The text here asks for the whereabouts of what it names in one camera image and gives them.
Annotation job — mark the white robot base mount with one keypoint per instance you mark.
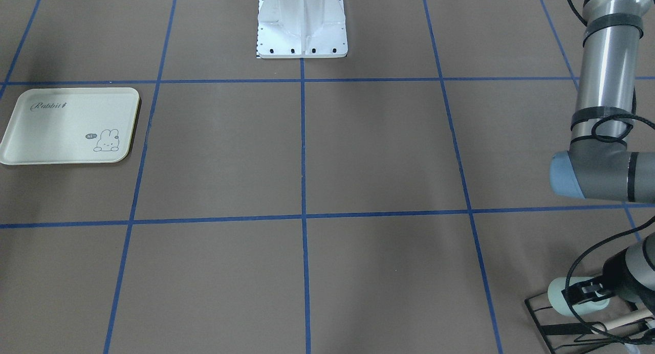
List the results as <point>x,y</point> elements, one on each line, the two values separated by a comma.
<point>293,29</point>

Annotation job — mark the black wire cup rack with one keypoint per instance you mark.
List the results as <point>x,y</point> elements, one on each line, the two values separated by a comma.
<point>562,334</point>

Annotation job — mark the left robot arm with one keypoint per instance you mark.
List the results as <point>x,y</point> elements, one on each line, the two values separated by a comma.
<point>598,164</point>

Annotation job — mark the green plastic cup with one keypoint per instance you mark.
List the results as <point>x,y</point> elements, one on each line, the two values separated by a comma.
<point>559,304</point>

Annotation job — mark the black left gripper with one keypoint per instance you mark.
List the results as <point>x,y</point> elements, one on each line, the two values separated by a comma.
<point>612,273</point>

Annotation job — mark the cream rabbit tray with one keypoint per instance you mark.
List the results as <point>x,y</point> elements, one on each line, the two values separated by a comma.
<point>79,125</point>

